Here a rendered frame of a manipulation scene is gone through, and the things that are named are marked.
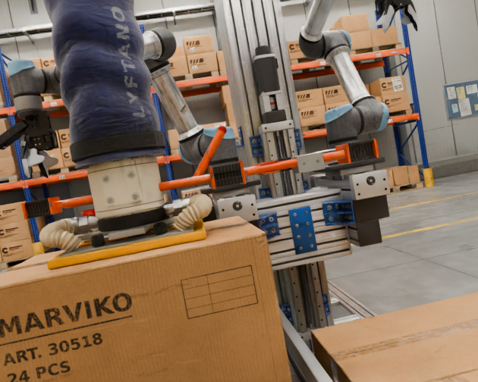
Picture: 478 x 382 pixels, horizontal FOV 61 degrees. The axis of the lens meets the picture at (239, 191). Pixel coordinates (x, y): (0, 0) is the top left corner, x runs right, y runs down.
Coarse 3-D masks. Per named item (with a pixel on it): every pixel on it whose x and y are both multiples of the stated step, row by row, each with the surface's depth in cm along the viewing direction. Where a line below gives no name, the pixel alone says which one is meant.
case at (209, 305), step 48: (240, 240) 83; (0, 288) 77; (48, 288) 78; (96, 288) 80; (144, 288) 81; (192, 288) 82; (240, 288) 84; (0, 336) 77; (48, 336) 79; (96, 336) 80; (144, 336) 81; (192, 336) 83; (240, 336) 84
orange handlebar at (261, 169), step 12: (324, 156) 103; (336, 156) 103; (252, 168) 101; (264, 168) 101; (276, 168) 102; (180, 180) 99; (192, 180) 99; (204, 180) 100; (60, 204) 122; (72, 204) 96; (84, 204) 97
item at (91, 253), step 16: (160, 224) 91; (96, 240) 89; (128, 240) 90; (144, 240) 88; (160, 240) 87; (176, 240) 88; (192, 240) 88; (64, 256) 87; (80, 256) 86; (96, 256) 86; (112, 256) 86
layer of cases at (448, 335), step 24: (408, 312) 128; (432, 312) 125; (456, 312) 122; (312, 336) 127; (336, 336) 121; (360, 336) 118; (384, 336) 116; (408, 336) 113; (432, 336) 111; (456, 336) 108; (336, 360) 107; (360, 360) 105; (384, 360) 103; (408, 360) 101; (432, 360) 99; (456, 360) 97
